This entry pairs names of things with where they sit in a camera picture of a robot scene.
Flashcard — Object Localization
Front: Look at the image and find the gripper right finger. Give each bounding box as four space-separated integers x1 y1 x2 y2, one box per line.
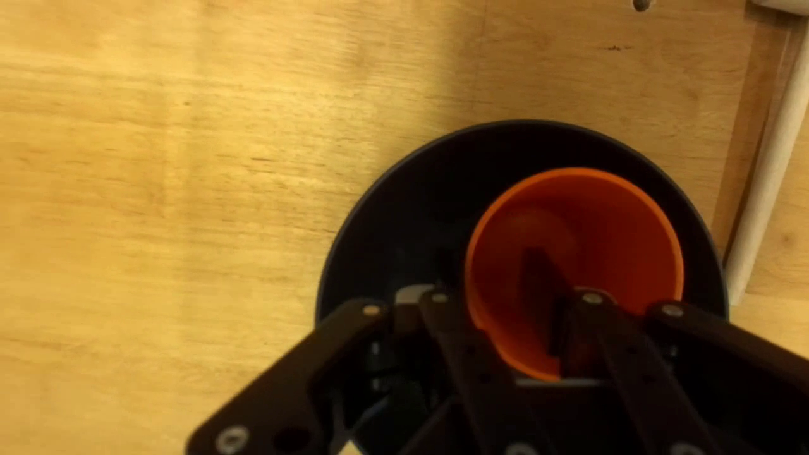
521 248 809 455

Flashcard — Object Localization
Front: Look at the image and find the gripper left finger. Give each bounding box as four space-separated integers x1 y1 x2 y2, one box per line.
186 252 557 455

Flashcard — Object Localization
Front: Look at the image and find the orange plastic cup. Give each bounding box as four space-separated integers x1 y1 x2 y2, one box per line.
465 167 685 382

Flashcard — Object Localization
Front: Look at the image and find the black bowl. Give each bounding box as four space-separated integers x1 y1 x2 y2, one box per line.
315 119 731 455

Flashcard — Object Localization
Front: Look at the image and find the white pipe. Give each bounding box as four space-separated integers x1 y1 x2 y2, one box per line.
724 16 809 307

